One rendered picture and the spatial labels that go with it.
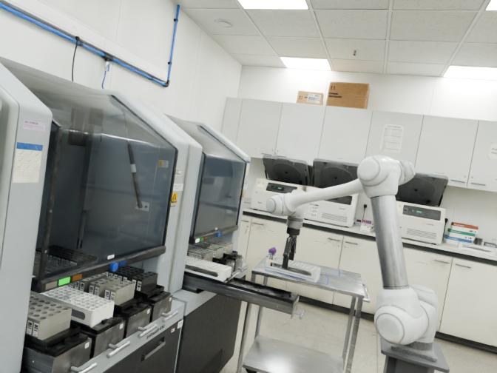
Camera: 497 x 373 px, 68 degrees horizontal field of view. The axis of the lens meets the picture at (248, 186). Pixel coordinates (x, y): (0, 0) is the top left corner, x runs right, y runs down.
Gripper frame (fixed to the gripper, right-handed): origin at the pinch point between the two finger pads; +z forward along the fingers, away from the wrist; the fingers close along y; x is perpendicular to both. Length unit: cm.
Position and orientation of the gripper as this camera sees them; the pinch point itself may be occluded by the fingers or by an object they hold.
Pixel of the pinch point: (288, 263)
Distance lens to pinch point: 212.0
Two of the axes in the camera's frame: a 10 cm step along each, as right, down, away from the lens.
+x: -9.1, -1.6, 3.7
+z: -1.5, 9.9, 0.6
